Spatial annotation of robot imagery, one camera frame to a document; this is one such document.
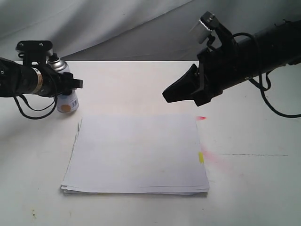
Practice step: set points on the grey backdrop cloth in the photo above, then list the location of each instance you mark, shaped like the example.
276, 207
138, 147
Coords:
130, 30

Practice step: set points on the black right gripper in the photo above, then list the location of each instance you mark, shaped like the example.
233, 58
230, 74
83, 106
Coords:
217, 70

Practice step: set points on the white spray paint can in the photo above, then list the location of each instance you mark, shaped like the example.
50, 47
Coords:
67, 102

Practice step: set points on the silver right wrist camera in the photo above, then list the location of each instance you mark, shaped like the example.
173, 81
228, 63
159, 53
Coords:
203, 28

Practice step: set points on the white paper stack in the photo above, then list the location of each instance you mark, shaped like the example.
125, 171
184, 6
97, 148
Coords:
158, 154

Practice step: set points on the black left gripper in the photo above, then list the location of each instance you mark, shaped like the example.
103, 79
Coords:
55, 83

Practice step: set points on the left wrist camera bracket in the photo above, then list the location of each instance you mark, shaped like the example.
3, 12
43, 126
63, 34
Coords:
34, 51

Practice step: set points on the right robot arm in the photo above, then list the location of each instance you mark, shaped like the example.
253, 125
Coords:
237, 62

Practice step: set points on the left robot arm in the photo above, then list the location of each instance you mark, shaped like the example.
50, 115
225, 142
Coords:
41, 80

